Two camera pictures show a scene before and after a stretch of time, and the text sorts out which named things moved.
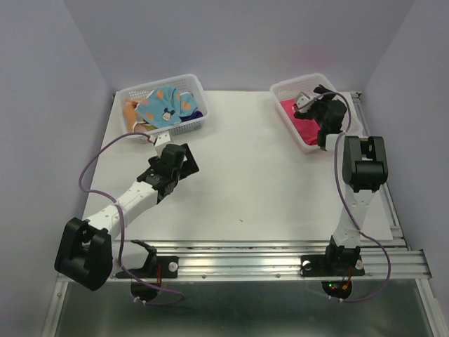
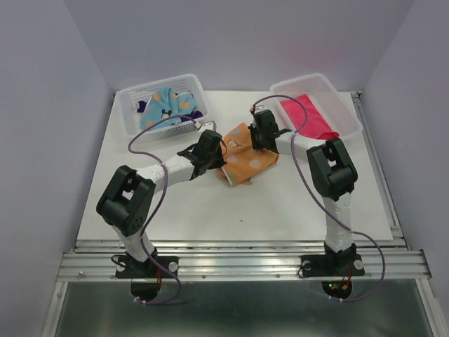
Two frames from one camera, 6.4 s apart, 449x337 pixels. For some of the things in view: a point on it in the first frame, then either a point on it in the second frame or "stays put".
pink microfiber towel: [309, 128] stays put
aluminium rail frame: [382, 259] stays put
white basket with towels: [178, 105] stays put
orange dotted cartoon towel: [130, 114] -> [243, 161]
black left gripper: [189, 166] -> [219, 161]
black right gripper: [323, 100] -> [253, 128]
